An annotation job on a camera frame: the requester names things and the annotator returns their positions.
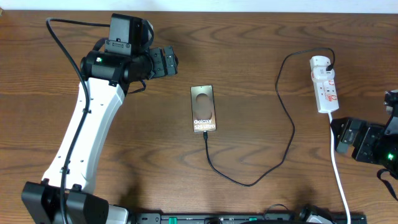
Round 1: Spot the Galaxy smartphone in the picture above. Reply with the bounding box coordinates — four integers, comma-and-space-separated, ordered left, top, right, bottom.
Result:
190, 85, 216, 133

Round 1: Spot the black charger cable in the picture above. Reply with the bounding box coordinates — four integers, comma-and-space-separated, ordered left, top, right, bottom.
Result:
203, 47, 336, 188

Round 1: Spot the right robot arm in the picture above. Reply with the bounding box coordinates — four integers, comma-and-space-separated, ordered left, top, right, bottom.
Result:
300, 90, 397, 223

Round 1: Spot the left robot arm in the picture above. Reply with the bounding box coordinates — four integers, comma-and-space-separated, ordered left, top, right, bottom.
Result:
21, 14, 178, 223

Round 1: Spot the white charger adapter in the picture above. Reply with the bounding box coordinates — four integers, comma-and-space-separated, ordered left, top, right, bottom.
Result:
310, 55, 335, 83

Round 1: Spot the white power strip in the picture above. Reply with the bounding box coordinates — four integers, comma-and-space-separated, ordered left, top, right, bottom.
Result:
313, 79, 339, 114

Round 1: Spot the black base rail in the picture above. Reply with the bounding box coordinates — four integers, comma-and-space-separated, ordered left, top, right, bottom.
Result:
133, 212, 368, 224

